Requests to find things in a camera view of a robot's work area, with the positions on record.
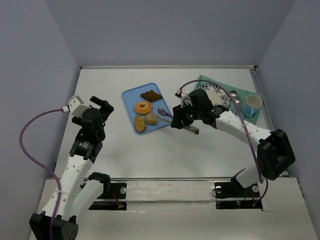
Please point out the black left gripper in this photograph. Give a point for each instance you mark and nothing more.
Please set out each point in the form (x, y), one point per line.
(104, 107)

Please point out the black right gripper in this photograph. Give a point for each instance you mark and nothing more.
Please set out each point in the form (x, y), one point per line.
(178, 117)

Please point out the metal kitchen tongs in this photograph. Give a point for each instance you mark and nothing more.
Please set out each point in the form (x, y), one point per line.
(166, 117)

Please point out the oval seeded bread roll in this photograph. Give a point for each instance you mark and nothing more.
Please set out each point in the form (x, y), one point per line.
(139, 124)

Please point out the round yellow bun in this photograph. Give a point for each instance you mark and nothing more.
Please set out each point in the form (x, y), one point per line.
(151, 119)

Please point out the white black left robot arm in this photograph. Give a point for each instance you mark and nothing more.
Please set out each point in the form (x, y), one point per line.
(73, 195)

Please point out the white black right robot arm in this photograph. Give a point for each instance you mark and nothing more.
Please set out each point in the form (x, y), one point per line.
(272, 151)

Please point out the blue floral plate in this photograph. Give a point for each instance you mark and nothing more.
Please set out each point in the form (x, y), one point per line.
(216, 95)

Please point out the blue plastic tray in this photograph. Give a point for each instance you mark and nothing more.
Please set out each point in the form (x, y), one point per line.
(142, 100)

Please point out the metal spoon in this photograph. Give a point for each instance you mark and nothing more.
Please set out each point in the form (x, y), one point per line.
(233, 93)

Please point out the orange glazed donut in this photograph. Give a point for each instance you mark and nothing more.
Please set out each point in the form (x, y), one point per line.
(143, 107)

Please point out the green cloth mat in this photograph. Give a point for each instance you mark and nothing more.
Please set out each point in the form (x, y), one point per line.
(241, 94)

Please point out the dark brown croissant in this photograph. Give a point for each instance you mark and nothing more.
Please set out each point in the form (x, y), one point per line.
(151, 96)

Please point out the light blue mug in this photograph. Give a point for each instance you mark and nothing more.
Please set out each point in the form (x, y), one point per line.
(251, 105)

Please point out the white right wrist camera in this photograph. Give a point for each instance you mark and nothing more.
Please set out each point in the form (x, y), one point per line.
(185, 100)

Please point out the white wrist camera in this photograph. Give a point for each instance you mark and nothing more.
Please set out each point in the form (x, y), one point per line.
(185, 100)
(76, 106)

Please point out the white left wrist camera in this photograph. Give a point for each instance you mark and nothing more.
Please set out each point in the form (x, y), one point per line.
(76, 106)

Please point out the aluminium front rail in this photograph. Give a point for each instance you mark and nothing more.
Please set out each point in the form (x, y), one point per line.
(126, 179)

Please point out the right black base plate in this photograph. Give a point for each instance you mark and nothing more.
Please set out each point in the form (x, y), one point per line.
(240, 199)

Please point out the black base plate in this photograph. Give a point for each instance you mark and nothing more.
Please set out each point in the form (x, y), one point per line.
(113, 200)
(240, 199)

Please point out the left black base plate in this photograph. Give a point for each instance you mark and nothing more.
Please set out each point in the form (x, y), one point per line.
(113, 200)

